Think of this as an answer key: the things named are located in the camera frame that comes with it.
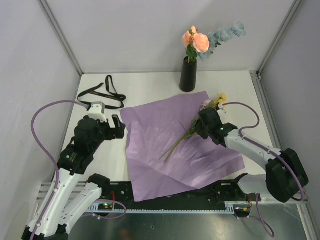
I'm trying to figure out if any yellow artificial flower stem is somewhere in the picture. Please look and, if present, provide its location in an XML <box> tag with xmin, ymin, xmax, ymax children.
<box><xmin>213</xmin><ymin>93</ymin><xmax>228</xmax><ymax>109</ymax></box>

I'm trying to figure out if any blue artificial flower stem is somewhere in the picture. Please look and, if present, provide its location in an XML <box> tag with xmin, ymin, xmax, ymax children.
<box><xmin>197</xmin><ymin>21</ymin><xmax>246</xmax><ymax>61</ymax></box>

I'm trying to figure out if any aluminium frame profile right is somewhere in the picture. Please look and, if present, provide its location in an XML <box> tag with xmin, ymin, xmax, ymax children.
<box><xmin>248</xmin><ymin>69</ymin><xmax>310</xmax><ymax>203</ymax></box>

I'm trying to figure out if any black ribbon gold lettering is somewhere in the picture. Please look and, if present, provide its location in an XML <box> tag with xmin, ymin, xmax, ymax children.
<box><xmin>76</xmin><ymin>75</ymin><xmax>127</xmax><ymax>110</ymax></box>

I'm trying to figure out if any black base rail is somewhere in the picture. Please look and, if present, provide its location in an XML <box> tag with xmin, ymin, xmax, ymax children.
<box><xmin>100</xmin><ymin>178</ymin><xmax>256</xmax><ymax>211</ymax></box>

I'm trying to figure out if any pink rose flower stem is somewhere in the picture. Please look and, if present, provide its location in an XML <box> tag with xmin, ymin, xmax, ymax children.
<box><xmin>181</xmin><ymin>25</ymin><xmax>210</xmax><ymax>64</ymax></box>

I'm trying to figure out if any pale pink flower stem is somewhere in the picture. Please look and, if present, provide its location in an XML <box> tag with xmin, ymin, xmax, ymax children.
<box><xmin>159</xmin><ymin>99</ymin><xmax>216</xmax><ymax>163</ymax></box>

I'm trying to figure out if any aluminium frame post right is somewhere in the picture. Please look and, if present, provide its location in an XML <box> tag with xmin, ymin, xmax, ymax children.
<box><xmin>256</xmin><ymin>0</ymin><xmax>305</xmax><ymax>76</ymax></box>

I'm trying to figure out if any aluminium frame post left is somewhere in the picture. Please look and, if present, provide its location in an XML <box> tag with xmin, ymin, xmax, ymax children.
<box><xmin>37</xmin><ymin>0</ymin><xmax>84</xmax><ymax>77</ymax></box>

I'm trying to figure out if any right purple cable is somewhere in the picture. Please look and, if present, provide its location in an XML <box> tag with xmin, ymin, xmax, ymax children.
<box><xmin>222</xmin><ymin>101</ymin><xmax>307</xmax><ymax>201</ymax></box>

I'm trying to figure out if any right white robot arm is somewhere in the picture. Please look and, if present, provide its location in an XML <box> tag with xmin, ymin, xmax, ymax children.
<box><xmin>194</xmin><ymin>108</ymin><xmax>309</xmax><ymax>203</ymax></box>

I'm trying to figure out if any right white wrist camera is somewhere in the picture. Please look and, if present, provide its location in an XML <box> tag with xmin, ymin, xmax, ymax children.
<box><xmin>215</xmin><ymin>103</ymin><xmax>226</xmax><ymax>114</ymax></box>

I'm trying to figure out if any black cylindrical vase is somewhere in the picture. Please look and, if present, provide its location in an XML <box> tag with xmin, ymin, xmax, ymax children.
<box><xmin>179</xmin><ymin>56</ymin><xmax>197</xmax><ymax>93</ymax></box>

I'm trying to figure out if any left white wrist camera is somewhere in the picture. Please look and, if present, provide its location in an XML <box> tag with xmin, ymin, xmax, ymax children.
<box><xmin>87</xmin><ymin>102</ymin><xmax>107</xmax><ymax>123</ymax></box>

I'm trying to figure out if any pink paper flower bouquet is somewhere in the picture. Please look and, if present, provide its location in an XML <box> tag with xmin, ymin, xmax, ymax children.
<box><xmin>120</xmin><ymin>91</ymin><xmax>245</xmax><ymax>202</ymax></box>

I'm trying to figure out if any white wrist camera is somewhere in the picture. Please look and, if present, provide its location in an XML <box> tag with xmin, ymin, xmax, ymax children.
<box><xmin>87</xmin><ymin>102</ymin><xmax>107</xmax><ymax>123</ymax></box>
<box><xmin>215</xmin><ymin>103</ymin><xmax>226</xmax><ymax>114</ymax></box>

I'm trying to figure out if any white slotted cable duct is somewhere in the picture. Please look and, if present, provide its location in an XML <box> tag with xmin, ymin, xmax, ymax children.
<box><xmin>87</xmin><ymin>201</ymin><xmax>253</xmax><ymax>215</ymax></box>

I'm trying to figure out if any aluminium frame post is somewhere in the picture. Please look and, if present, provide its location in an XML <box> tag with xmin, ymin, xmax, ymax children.
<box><xmin>37</xmin><ymin>0</ymin><xmax>84</xmax><ymax>77</ymax></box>
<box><xmin>256</xmin><ymin>0</ymin><xmax>305</xmax><ymax>76</ymax></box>

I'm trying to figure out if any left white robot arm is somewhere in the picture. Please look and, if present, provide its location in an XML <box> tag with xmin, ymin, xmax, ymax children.
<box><xmin>21</xmin><ymin>114</ymin><xmax>126</xmax><ymax>240</ymax></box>

